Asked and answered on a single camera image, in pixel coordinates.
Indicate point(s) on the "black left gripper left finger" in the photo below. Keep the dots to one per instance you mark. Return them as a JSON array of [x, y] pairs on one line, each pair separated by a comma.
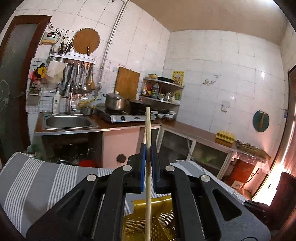
[[94, 208]]

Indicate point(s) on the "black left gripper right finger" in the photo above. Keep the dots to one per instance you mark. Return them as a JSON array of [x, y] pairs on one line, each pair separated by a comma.
[[203, 210]]

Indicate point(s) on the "wooden chopstick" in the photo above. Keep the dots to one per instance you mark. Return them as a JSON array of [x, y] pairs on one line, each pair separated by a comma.
[[148, 175]]

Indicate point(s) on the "yellow perforated utensil caddy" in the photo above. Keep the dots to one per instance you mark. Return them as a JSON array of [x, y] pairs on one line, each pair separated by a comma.
[[162, 221]]

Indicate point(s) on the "grey striped tablecloth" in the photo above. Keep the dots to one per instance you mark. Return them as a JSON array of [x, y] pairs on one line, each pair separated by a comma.
[[30, 187]]

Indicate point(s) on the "yellow egg tray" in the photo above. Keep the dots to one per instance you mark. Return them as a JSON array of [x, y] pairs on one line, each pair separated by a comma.
[[225, 136]]

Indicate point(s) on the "steel gas stove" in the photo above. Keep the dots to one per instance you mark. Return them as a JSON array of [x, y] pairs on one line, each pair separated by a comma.
[[112, 116]]

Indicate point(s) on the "steel sink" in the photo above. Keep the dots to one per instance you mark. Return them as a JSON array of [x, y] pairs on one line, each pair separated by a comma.
[[68, 122]]

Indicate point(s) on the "steel cooking pot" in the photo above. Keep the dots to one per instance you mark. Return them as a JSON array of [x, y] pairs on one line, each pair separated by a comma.
[[114, 101]]

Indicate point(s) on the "black wok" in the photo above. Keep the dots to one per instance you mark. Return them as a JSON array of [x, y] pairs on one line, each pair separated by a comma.
[[138, 106]]

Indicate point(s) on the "white soap bottle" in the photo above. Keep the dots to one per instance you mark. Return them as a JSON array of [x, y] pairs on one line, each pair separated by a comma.
[[56, 103]]

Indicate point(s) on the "rectangular wooden cutting board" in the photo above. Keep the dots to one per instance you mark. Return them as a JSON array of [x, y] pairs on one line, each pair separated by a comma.
[[127, 83]]

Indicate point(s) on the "round wooden board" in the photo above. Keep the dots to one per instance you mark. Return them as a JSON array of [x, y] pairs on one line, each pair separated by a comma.
[[86, 41]]

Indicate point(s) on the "dark brown door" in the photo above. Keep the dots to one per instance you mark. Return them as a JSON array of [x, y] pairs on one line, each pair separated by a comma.
[[18, 47]]

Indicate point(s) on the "green round wall plaque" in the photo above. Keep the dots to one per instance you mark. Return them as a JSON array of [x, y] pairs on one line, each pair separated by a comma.
[[260, 121]]

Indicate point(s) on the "corner wall shelf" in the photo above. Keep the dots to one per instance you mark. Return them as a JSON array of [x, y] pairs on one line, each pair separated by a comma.
[[161, 90]]

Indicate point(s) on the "wall utensil rack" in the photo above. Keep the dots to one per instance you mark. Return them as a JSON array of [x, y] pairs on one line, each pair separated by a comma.
[[76, 74]]

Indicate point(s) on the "yellow wall poster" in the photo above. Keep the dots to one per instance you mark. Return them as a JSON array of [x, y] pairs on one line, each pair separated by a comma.
[[178, 78]]

